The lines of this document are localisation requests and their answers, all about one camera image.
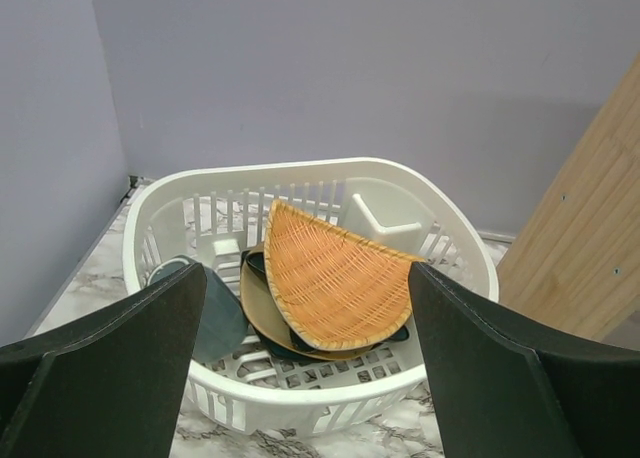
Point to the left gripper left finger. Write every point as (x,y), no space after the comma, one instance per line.
(108,384)

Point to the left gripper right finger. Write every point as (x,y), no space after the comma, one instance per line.
(504,385)

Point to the wooden two-tier shelf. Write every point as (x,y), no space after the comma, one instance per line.
(575,264)

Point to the dark teal cup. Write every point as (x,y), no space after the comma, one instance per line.
(223,325)

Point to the white plastic basket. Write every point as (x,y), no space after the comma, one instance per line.
(214,215)

